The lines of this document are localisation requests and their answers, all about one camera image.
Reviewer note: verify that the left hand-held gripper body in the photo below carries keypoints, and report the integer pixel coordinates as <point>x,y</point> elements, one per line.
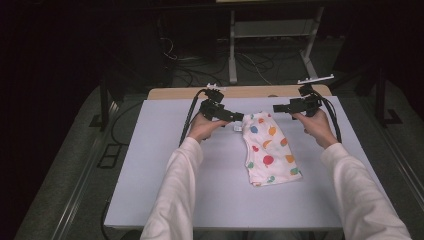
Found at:
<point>213,108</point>

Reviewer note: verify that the person's left hand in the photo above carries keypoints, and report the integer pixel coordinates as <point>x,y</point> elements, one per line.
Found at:
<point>203,128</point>

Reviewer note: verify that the white metal stand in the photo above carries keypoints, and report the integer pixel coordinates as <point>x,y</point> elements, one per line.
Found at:
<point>232,66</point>

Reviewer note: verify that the white board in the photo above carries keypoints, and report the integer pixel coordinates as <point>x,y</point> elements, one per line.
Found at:
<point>233,206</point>

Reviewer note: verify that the white fruit print pants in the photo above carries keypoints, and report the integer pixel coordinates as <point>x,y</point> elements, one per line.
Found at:
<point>270,150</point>

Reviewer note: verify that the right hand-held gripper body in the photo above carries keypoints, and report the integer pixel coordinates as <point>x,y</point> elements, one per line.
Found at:
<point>306,103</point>

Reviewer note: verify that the wooden table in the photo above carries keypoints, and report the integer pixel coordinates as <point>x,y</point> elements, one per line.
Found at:
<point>253,91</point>

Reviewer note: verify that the person's right hand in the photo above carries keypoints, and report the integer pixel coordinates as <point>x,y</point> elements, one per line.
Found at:
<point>316,128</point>

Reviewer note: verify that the black metal stand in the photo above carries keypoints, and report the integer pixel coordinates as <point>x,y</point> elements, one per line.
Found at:
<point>104,106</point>
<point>380,100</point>

